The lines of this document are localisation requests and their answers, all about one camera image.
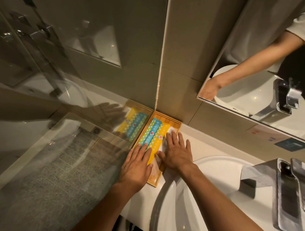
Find person's right hand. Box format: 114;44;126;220
156;132;194;172

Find person's left hand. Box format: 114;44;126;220
118;143;153;191

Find white toiletry packet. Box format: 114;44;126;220
152;128;178;176

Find yellow dotted toiletry packet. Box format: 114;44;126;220
146;123;171;166

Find blue dotted toiletry packet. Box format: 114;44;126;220
138;117;163;151

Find person's left forearm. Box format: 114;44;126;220
71;182;141;231

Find person's right forearm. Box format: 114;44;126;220
177;164;264;231

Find wooden bamboo tray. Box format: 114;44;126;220
132;110;183;188

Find white ceramic sink basin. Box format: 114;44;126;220
149;156;305;231

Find person's striped garment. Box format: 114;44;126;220
118;215;139;231

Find glass shower partition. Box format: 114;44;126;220
0;0;170;231

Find chrome faucet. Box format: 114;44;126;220
239;158;305;231

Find white orange wall sticker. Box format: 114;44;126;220
247;124;278;141

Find blue wall sticker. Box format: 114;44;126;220
274;138;305;153

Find wall mirror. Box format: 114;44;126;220
196;0;305;144

